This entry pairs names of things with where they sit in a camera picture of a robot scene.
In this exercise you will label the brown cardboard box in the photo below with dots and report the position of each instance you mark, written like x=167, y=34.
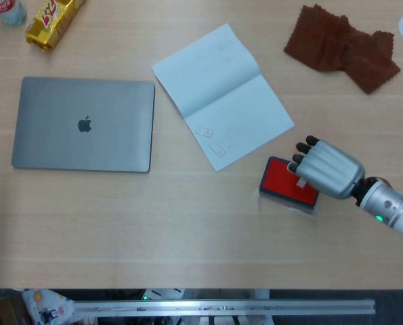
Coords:
x=1, y=311

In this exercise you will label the white lined notebook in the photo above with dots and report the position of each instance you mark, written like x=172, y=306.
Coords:
x=221, y=94

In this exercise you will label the plastic cola bottle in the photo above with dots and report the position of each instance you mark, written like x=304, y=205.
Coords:
x=11, y=13

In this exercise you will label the white device with green light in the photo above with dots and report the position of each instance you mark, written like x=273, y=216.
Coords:
x=160, y=294

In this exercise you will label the grey laptop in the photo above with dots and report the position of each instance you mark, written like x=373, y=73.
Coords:
x=82, y=125

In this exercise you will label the brown cloth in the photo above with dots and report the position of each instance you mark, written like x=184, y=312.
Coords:
x=323, y=40

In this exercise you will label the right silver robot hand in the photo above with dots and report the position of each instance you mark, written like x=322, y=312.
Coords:
x=330, y=169

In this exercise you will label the white printed plastic bag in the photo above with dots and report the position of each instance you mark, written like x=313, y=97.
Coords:
x=45, y=304

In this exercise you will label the red and white stamp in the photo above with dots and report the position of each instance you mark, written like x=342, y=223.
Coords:
x=302, y=183

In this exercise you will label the golden snack package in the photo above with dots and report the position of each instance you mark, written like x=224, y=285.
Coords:
x=52, y=23

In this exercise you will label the red ink pad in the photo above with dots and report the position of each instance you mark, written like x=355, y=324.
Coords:
x=282, y=179

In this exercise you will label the aluminium rail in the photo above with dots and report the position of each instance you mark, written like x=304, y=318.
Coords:
x=221, y=308

